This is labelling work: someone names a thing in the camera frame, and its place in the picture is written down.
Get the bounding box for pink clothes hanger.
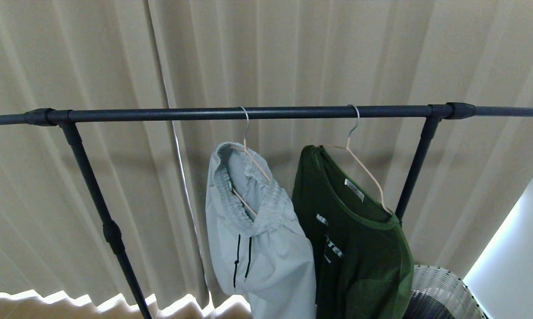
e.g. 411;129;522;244
322;105;394;216
230;106;271;218

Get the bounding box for pale grey shorts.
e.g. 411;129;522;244
205;142;317;319

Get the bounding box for green garment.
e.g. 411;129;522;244
292;145;414;319

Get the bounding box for black clothes rack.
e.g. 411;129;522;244
0;102;533;319

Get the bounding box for white laundry basket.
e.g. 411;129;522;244
403;265;489;319

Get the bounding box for beige curtain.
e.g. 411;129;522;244
0;0;533;311

